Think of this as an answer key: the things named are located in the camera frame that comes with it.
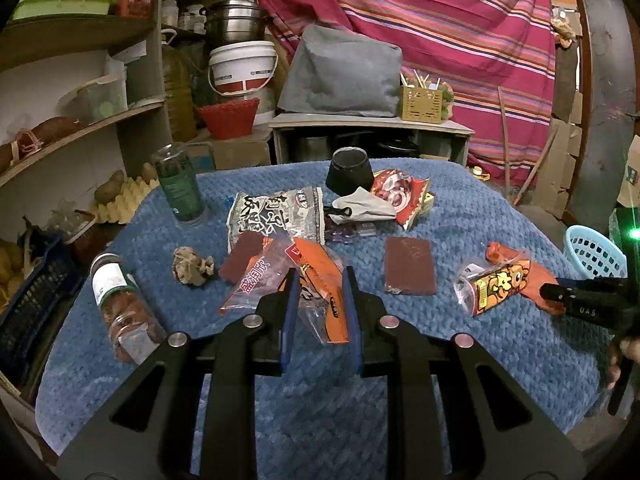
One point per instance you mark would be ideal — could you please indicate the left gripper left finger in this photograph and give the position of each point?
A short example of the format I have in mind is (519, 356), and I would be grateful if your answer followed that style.
(291, 293)

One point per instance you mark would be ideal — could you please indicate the crumpled brown paper ball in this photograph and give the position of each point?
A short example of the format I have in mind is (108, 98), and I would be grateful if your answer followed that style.
(189, 268)

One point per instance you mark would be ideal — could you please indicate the yellow oil jug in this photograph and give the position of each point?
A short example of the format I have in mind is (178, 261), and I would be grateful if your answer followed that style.
(178, 95)

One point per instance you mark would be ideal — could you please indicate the green glass bottle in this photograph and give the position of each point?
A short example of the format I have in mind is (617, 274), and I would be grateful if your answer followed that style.
(177, 179)

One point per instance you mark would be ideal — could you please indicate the low wooden shelf table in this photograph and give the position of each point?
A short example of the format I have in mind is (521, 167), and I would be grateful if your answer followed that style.
(312, 137)

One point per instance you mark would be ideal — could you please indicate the red snack bag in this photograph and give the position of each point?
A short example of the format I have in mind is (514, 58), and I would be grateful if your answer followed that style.
(401, 190)

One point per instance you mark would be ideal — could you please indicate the green vegetables bunch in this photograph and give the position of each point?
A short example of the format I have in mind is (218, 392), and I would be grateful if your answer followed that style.
(447, 100)

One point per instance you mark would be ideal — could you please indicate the black white snack bag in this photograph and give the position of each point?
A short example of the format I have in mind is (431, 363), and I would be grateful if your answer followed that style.
(296, 213)

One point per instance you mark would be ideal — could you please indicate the white plastic bucket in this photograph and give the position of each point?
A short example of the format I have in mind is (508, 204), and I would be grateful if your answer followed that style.
(242, 68)

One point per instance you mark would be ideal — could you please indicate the striped red curtain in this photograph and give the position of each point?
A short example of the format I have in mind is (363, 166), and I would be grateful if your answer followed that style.
(475, 45)

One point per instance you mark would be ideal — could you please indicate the white crumpled cloth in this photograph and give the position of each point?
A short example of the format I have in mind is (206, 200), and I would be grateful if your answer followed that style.
(365, 207)

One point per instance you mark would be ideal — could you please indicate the orange yellow snack bag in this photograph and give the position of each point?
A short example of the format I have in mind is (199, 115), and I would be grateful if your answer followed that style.
(506, 272)

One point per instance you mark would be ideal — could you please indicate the orange clear snack wrapper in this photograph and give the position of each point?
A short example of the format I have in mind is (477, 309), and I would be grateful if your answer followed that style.
(320, 289)

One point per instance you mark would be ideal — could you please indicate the dark blue crate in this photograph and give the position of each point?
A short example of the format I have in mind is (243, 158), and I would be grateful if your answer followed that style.
(31, 310)

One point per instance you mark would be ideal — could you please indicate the black cup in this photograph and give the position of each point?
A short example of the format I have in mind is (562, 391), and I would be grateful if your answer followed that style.
(349, 169)

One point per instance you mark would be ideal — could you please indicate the corner wooden shelf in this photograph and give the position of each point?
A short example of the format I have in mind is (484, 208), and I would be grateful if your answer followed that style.
(82, 98)

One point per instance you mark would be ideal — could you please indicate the person's right hand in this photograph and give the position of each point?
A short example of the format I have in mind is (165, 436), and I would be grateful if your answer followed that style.
(621, 348)

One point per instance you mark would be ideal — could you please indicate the light blue plastic basket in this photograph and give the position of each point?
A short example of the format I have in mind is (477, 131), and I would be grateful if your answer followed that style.
(592, 254)

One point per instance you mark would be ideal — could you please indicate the yellow patterned card box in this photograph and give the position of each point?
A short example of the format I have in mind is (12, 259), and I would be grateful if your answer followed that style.
(425, 205)

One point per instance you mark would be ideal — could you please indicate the green plastic tray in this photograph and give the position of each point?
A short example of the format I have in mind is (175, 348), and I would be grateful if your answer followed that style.
(39, 8)

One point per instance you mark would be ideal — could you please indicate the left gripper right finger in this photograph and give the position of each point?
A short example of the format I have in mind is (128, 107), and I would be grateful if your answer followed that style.
(350, 298)

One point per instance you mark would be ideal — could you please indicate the cardboard box right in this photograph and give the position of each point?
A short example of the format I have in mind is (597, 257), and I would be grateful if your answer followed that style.
(629, 195)

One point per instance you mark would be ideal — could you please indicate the steel pot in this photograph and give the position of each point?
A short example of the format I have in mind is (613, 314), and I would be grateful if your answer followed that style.
(234, 21)

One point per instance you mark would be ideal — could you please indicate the clear blister pack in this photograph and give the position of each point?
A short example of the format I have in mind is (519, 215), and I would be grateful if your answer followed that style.
(347, 233)

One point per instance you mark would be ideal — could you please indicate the brown sanding pad left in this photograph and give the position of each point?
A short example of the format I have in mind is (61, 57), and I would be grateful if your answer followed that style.
(248, 245)

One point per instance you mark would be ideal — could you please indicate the blue fuzzy table cloth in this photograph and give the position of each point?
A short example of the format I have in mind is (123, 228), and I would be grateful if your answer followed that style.
(319, 420)

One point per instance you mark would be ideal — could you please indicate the brown sanding pad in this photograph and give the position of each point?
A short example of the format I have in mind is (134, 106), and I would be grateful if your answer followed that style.
(409, 267)
(248, 245)

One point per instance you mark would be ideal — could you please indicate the broom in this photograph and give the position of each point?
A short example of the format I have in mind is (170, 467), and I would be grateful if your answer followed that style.
(524, 140)

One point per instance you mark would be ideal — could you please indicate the yellow chopstick holder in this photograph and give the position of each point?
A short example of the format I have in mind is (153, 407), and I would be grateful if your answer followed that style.
(421, 100)

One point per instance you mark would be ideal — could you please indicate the clear jar with label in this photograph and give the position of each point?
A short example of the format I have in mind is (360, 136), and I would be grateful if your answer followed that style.
(132, 327)

